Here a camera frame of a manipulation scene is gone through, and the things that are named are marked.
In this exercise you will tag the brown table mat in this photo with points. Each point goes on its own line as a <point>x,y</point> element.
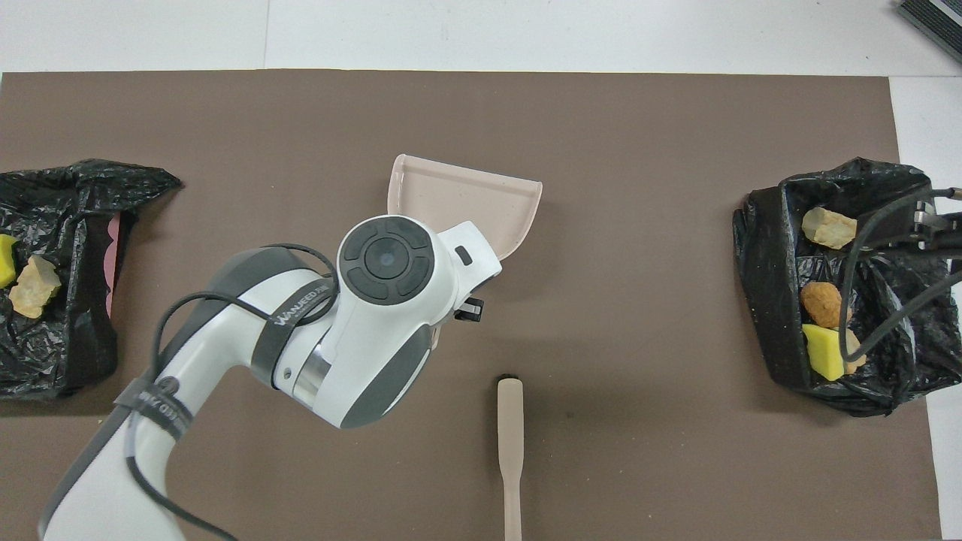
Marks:
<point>639,300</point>

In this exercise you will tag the pale tan bread chunk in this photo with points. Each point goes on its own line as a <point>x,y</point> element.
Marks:
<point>827,227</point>

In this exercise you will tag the beige hand brush black bristles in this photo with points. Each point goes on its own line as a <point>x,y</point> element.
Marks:
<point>510,428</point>

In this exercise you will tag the beige plastic dustpan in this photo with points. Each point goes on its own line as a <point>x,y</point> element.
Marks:
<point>466,199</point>

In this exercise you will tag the brown round bun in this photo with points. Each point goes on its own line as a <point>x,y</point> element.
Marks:
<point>821,303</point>

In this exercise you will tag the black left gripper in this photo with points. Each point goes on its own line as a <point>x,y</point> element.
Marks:
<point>451,314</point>

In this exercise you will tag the black bag lined pink bin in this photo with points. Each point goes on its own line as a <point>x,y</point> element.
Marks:
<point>75,338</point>

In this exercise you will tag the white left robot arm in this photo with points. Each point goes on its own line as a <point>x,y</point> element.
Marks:
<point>361,330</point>

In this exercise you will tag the dark grey ribbed object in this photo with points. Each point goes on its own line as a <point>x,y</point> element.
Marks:
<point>936,22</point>

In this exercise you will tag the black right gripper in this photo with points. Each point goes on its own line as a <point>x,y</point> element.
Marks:
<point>938,216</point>

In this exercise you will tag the sliced orange bread toy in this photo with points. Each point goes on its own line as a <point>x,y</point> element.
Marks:
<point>34,287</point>

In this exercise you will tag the pale bread piece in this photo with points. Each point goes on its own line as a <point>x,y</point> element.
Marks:
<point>855,353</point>

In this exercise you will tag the yellow sponge piece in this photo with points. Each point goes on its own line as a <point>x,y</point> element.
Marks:
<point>823,352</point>
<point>6,259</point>

